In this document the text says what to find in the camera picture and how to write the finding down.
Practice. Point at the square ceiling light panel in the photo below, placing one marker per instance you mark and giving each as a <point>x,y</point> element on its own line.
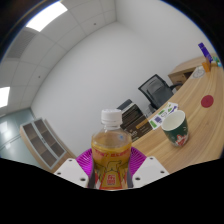
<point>4,96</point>
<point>46,16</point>

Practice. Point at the black mesh office chair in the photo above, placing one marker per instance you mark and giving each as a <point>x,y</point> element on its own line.
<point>156,91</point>

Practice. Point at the wooden side cabinet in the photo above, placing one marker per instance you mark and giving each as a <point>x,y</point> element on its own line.
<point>183,70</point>

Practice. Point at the yellow-labelled drink bottle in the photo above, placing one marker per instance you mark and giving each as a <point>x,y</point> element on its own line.
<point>111,156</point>

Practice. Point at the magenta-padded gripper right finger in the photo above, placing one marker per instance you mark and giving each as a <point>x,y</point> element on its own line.
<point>150,171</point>

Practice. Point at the orange box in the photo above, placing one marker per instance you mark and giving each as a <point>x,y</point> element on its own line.
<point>206,66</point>

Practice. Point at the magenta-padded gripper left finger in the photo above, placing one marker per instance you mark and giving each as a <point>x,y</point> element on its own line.
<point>71,171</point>

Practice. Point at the white printed leaflet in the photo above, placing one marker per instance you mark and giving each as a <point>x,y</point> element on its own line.
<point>163,115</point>

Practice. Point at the ceiling air vent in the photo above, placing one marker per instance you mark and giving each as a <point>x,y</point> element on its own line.
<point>20,43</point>

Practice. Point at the round white mat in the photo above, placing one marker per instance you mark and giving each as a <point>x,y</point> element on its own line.
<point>198,72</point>

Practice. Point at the flat round red coaster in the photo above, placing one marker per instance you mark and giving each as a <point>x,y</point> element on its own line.
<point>207,101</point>

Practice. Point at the wooden glass-door shelf cabinet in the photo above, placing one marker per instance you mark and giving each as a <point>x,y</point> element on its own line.
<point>45,141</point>

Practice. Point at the green and white mug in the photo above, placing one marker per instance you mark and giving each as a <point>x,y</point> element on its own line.
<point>176,131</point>

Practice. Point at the green box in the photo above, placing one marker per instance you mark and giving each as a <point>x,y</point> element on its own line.
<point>217,61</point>

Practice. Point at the tall purple box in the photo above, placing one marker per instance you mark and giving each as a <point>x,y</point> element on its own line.
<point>204,51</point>

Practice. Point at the dark box with tan panel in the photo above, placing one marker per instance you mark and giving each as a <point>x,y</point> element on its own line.
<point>140,128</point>

